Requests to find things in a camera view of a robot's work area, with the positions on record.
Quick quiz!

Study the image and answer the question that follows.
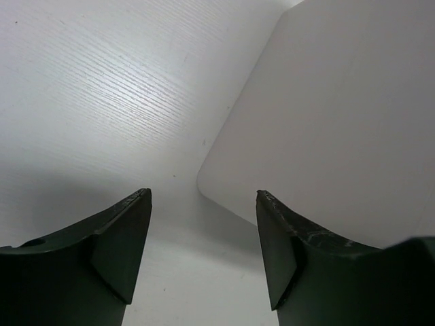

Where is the white drawer cabinet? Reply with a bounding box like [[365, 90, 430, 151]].
[[197, 1, 434, 247]]

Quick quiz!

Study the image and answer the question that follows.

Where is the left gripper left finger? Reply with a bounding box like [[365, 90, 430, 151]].
[[1, 189, 152, 325]]

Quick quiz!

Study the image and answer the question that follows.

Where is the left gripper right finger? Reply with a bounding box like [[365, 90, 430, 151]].
[[256, 190, 434, 325]]

